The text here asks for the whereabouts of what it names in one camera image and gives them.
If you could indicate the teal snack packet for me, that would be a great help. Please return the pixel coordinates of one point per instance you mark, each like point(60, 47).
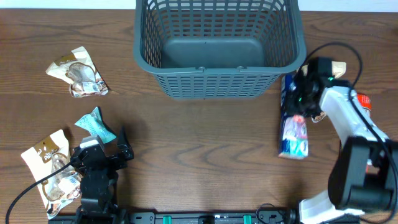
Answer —
point(93, 123)

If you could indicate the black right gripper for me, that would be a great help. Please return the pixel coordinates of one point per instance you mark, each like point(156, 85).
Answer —
point(291, 108)

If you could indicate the beige brown-label snack pouch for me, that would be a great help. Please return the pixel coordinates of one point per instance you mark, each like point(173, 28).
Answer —
point(46, 157)

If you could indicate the grey plastic lattice basket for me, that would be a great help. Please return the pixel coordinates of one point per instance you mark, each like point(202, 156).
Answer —
point(218, 48)

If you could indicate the red orange cracker package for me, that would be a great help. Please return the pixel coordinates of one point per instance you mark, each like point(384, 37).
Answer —
point(365, 102)

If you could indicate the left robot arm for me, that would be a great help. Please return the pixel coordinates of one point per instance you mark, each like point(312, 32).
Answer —
point(98, 186)

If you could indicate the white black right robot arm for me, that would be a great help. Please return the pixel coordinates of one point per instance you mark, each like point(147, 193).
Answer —
point(364, 177)

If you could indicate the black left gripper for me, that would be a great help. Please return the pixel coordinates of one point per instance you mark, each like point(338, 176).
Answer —
point(119, 159)

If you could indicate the Kleenex tissue multipack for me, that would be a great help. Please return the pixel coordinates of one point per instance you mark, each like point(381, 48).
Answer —
point(293, 139)

